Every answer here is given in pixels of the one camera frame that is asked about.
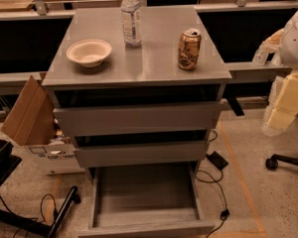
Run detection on grey bottom drawer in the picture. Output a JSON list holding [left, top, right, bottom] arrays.
[[77, 163, 215, 238]]

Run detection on grey drawer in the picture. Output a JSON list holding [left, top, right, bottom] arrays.
[[74, 141, 209, 168], [77, 163, 215, 238], [54, 102, 221, 136]]

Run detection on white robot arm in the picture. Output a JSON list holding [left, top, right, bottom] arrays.
[[259, 10, 298, 69]]

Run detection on grey drawer cabinet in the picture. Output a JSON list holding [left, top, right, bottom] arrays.
[[41, 5, 232, 171]]

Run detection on grey top drawer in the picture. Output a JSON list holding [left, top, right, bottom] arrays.
[[54, 102, 221, 136]]

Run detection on grey middle drawer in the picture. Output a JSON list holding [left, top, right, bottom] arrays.
[[74, 141, 209, 168]]

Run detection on left hand sanitizer bottle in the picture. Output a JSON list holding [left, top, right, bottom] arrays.
[[252, 49, 269, 65]]

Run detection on yellow foam blocks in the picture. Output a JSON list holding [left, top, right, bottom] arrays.
[[261, 70, 298, 137]]

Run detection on gold soda can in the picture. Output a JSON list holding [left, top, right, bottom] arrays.
[[178, 28, 202, 70]]

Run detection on black office chair base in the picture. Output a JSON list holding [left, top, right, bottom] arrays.
[[265, 154, 298, 171]]

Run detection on black power adapter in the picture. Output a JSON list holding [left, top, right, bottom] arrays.
[[207, 152, 228, 171]]

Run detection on clear plastic water bottle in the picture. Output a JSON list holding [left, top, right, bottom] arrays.
[[120, 0, 142, 48]]

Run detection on white paper bowl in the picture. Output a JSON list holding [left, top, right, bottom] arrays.
[[67, 39, 112, 68]]

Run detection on cardboard box with flaps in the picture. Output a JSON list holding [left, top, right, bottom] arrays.
[[1, 76, 84, 175]]

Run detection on black stand leg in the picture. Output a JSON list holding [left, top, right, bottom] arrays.
[[0, 186, 80, 238]]

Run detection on black bin on stand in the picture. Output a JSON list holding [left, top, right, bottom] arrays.
[[0, 140, 22, 186]]

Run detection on black power cable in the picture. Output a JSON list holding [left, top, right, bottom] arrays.
[[195, 129, 230, 238]]

